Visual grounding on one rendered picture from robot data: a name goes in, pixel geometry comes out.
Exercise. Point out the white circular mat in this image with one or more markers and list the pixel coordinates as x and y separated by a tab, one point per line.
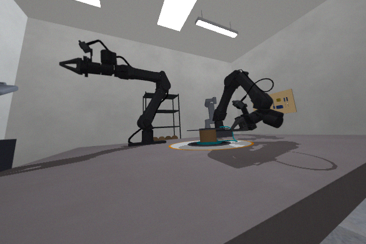
234	144

